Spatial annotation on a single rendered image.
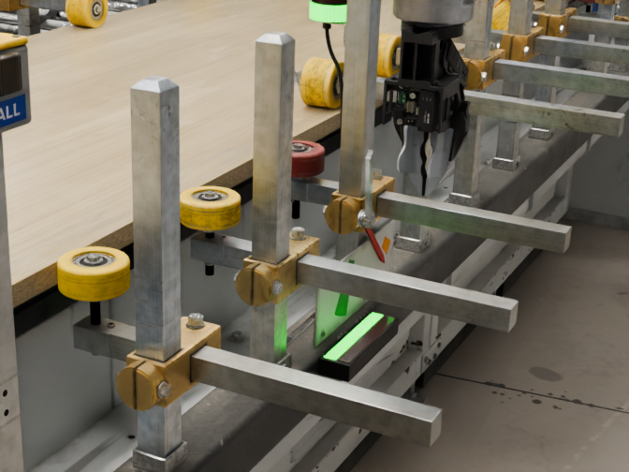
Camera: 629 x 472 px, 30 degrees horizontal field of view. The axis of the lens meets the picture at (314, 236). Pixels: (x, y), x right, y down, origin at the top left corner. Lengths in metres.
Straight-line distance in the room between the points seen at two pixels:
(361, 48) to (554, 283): 2.17
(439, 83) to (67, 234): 0.47
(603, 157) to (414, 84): 2.81
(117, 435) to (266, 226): 0.34
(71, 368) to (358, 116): 0.51
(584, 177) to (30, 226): 2.91
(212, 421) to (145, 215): 0.32
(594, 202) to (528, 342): 1.00
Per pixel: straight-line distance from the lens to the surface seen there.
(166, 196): 1.18
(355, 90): 1.61
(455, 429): 2.82
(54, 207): 1.51
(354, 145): 1.62
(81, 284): 1.30
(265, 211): 1.42
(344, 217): 1.63
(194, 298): 1.73
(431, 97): 1.32
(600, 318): 3.47
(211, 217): 1.49
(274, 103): 1.37
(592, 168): 4.12
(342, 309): 1.64
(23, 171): 1.65
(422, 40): 1.31
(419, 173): 1.41
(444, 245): 1.97
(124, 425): 1.57
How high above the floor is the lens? 1.42
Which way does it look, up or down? 21 degrees down
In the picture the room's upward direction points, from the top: 2 degrees clockwise
